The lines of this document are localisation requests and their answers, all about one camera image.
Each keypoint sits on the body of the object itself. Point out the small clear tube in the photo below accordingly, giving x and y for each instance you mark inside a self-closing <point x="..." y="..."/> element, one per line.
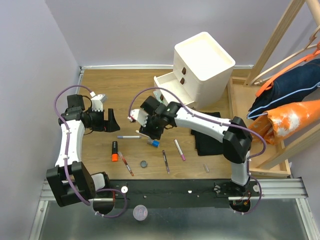
<point x="206" y="168"/>

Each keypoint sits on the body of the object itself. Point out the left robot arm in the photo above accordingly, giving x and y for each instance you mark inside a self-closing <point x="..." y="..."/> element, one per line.
<point x="69" y="179"/>

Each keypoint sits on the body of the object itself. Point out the translucent purple cup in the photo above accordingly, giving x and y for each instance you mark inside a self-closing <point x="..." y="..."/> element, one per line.
<point x="140" y="212"/>

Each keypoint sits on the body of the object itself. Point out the red pen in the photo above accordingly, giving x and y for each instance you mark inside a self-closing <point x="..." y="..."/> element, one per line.
<point x="125" y="162"/>

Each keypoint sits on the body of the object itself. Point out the wooden clothes rack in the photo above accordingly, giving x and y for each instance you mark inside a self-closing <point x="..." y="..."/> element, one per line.
<point x="274" y="162"/>

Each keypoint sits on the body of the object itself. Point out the dark blue jeans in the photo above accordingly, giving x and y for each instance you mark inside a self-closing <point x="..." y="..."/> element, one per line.
<point x="292" y="86"/>

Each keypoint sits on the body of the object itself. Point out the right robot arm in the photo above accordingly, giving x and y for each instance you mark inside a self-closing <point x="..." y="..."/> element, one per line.
<point x="231" y="133"/>

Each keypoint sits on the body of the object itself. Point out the black mounting base bar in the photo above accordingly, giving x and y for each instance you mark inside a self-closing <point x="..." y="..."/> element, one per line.
<point x="176" y="193"/>

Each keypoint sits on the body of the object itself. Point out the wooden hanger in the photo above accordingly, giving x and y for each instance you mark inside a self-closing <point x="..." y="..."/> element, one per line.
<point x="310" y="45"/>

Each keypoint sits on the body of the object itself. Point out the black folded cloth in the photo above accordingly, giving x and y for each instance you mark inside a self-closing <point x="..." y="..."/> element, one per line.
<point x="206" y="145"/>

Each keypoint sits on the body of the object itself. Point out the blue cap glue stick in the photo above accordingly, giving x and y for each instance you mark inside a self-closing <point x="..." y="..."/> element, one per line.
<point x="153" y="143"/>

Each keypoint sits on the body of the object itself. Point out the orange hanger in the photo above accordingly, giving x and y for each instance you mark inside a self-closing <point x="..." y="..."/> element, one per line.
<point x="270" y="82"/>

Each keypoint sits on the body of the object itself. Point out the orange white garment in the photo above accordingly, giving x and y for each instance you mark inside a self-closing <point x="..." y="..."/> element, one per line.
<point x="280" y="123"/>

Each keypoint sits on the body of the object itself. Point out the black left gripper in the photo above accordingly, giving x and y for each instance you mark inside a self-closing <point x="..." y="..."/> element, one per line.
<point x="110" y="125"/>

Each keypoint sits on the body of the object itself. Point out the white bottom drawer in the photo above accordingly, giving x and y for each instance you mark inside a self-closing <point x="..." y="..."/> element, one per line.
<point x="181" y="94"/>

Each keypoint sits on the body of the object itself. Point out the white drawer cabinet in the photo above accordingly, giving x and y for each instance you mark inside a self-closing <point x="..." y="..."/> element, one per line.
<point x="208" y="68"/>

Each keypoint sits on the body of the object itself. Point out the yellow tip marker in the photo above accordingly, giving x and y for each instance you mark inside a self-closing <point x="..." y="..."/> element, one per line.
<point x="142" y="134"/>

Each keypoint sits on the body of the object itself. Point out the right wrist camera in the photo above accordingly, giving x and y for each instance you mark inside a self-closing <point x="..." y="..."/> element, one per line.
<point x="138" y="115"/>

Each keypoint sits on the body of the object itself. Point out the orange black highlighter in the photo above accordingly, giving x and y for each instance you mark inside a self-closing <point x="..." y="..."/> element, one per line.
<point x="114" y="151"/>

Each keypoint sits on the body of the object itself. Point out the brown middle drawer handle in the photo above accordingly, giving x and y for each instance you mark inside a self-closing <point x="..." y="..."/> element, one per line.
<point x="182" y="81"/>

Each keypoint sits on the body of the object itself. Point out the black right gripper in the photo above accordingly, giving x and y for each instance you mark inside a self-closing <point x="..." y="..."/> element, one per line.
<point x="152" y="134"/>

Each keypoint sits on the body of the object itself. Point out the green grey highlighter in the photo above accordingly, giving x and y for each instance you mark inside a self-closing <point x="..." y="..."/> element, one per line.
<point x="157" y="94"/>

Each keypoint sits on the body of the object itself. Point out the grey round cap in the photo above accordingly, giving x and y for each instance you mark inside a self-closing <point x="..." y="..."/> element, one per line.
<point x="143" y="164"/>

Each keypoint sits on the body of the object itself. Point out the brown top drawer handle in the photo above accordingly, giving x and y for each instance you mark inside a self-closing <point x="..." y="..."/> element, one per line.
<point x="184" y="71"/>

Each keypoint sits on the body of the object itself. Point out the pink tip marker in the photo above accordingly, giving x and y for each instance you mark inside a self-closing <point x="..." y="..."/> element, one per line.
<point x="179" y="149"/>

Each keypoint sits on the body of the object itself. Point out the dark purple pen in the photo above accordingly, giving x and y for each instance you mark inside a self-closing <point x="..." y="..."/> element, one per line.
<point x="165" y="161"/>

